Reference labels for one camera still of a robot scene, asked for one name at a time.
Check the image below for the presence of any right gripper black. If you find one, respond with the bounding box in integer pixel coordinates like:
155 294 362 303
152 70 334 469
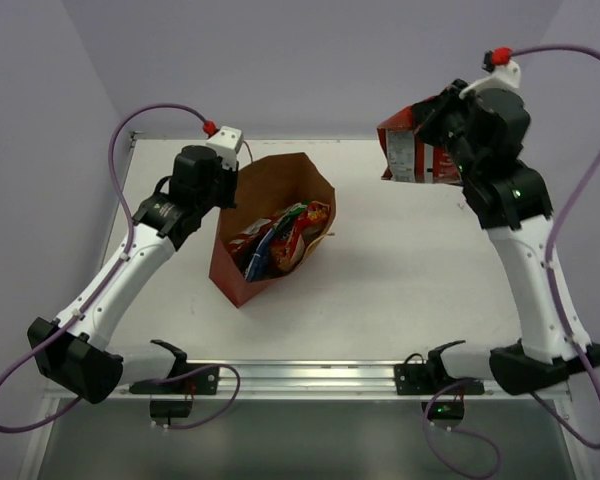
412 78 484 184

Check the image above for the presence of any red brown paper bag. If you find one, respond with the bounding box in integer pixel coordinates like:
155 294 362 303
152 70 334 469
209 153 336 308

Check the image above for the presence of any red Doritos chip bag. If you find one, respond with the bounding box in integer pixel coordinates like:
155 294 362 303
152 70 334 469
376 97 462 186

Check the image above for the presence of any blue salt vinegar chip bag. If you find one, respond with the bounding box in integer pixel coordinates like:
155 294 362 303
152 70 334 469
244 228 276 283

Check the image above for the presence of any red patterned cookie bag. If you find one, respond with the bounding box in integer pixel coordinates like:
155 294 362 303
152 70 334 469
270 200 331 276

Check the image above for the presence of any green Fox's candy bag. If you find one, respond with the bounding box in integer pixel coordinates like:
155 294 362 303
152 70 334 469
274 202 309 225

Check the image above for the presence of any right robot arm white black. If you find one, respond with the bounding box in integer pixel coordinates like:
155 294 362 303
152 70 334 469
414 79 600 395

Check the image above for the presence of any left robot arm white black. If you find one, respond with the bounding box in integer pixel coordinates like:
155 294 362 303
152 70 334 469
27 141 239 404

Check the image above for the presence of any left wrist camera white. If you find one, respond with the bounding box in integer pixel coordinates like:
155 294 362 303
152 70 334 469
205 126 244 169

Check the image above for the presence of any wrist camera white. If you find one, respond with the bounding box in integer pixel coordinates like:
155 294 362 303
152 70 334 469
205 126 244 169
459 47 521 99

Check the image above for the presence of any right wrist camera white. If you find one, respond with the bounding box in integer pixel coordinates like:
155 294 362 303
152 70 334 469
459 47 521 99

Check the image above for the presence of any aluminium front rail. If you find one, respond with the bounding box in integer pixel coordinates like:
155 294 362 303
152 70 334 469
44 358 574 400

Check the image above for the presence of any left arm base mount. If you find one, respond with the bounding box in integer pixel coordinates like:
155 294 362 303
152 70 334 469
129 363 220 428

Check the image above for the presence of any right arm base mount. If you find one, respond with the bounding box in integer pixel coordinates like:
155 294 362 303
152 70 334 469
393 340 485 427

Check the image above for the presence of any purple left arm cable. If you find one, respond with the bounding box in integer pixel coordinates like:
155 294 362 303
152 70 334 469
0 103 241 432

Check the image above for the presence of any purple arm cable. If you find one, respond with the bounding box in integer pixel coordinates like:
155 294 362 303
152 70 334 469
422 43 600 474
0 103 241 432

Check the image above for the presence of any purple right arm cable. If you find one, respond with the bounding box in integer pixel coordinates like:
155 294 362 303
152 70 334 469
422 43 600 474

